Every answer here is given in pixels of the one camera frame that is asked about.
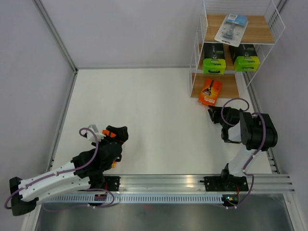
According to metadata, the orange razor box front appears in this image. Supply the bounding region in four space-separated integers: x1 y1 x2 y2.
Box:
102 129 117 168

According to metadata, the orange razor box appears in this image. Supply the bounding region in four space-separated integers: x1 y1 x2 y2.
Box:
102 129 117 168
198 78 222 106

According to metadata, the green black razor box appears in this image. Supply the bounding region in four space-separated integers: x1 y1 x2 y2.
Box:
229 44 260 72
202 43 226 75

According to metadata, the white wire wooden shelf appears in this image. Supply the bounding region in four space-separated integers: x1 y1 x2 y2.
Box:
189 0 285 103

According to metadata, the blue clear razor blister pack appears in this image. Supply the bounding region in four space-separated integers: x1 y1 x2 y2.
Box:
214 13 249 47

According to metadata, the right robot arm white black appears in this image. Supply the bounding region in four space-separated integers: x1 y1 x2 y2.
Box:
204 106 278 192

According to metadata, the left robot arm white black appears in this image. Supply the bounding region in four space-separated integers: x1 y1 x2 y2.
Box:
4 125 128 216

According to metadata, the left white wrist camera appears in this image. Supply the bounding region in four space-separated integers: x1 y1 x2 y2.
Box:
85 125 104 142

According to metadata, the white slotted cable duct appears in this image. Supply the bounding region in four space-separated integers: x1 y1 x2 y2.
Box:
47 193 223 204

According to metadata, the aluminium rail frame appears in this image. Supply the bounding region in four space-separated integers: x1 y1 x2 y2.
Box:
33 173 296 194

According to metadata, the aluminium corner post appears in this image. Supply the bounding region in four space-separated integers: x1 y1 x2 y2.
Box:
32 0 78 74

